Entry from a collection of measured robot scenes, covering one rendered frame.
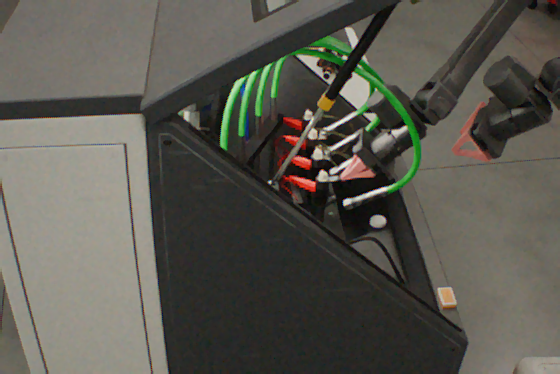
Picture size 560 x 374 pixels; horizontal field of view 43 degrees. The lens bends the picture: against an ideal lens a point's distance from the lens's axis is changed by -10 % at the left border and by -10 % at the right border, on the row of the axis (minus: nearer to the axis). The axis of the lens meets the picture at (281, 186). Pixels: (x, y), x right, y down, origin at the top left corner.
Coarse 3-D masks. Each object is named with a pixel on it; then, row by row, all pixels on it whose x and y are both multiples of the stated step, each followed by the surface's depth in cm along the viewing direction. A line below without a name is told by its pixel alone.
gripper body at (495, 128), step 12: (492, 96) 126; (492, 108) 124; (504, 108) 120; (480, 120) 122; (492, 120) 121; (504, 120) 119; (480, 132) 120; (492, 132) 122; (504, 132) 120; (516, 132) 119; (492, 144) 122; (504, 144) 124; (492, 156) 122
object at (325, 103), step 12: (384, 12) 101; (372, 24) 102; (372, 36) 103; (360, 48) 104; (348, 60) 106; (360, 60) 106; (348, 72) 106; (336, 84) 108; (324, 96) 109; (336, 96) 109; (324, 108) 110; (312, 120) 112; (300, 144) 114; (288, 156) 116; (276, 180) 118
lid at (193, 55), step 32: (160, 0) 133; (192, 0) 124; (224, 0) 117; (256, 0) 110; (288, 0) 109; (320, 0) 99; (352, 0) 96; (384, 0) 96; (416, 0) 99; (160, 32) 120; (192, 32) 113; (224, 32) 107; (256, 32) 101; (288, 32) 98; (320, 32) 98; (160, 64) 110; (192, 64) 104; (224, 64) 100; (256, 64) 100; (160, 96) 102; (192, 96) 102
